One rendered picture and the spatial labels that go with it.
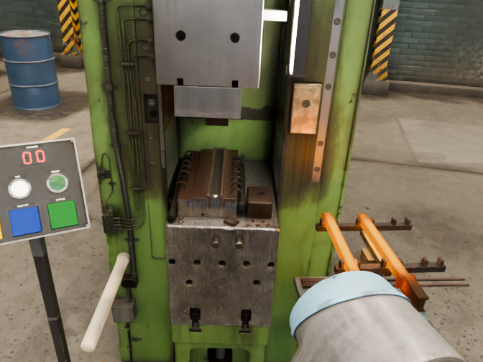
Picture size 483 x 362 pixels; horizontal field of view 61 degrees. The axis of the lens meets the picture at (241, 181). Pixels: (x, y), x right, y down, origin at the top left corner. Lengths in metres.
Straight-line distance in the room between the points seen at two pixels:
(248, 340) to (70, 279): 1.34
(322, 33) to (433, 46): 5.99
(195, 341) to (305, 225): 0.62
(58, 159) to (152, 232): 0.51
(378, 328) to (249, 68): 0.95
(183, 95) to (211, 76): 0.10
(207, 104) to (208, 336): 0.91
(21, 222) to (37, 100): 4.53
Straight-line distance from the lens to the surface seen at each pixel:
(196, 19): 1.21
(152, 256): 1.73
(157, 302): 1.89
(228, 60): 1.22
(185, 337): 1.72
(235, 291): 1.54
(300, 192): 1.54
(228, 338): 1.71
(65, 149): 1.35
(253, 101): 1.75
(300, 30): 1.33
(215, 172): 1.56
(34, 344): 2.40
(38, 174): 1.34
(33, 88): 5.78
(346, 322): 0.40
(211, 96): 1.25
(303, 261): 1.72
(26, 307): 2.61
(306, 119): 1.41
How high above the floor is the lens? 1.67
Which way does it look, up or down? 27 degrees down
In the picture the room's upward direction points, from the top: 3 degrees clockwise
